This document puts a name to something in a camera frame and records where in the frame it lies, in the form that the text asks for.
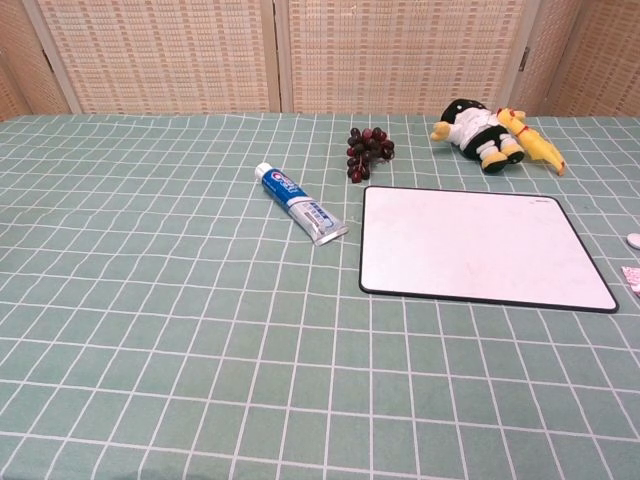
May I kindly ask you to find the pink patterned packet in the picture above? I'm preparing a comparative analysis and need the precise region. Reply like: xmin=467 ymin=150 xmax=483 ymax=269
xmin=620 ymin=265 xmax=640 ymax=300

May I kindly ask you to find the white rectangular board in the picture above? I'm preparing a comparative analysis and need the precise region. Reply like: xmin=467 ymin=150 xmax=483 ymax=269
xmin=358 ymin=185 xmax=620 ymax=315

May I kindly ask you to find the blue white toothpaste tube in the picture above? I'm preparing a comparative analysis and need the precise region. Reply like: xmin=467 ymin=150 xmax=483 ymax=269
xmin=254 ymin=162 xmax=349 ymax=247

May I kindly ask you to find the dark red grape bunch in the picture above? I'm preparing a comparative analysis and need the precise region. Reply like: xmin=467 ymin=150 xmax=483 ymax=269
xmin=345 ymin=126 xmax=396 ymax=184

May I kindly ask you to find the green checked tablecloth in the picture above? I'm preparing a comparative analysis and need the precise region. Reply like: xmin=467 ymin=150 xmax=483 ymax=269
xmin=0 ymin=112 xmax=640 ymax=480

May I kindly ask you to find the black white plush doll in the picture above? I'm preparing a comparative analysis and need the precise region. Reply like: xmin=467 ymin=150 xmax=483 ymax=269
xmin=431 ymin=98 xmax=526 ymax=175

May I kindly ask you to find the bamboo folding screen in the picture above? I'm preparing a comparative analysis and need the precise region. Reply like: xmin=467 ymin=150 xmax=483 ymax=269
xmin=0 ymin=0 xmax=640 ymax=122

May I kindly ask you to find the yellow rubber chicken toy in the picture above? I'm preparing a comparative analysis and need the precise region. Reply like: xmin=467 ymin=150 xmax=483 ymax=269
xmin=495 ymin=107 xmax=568 ymax=177

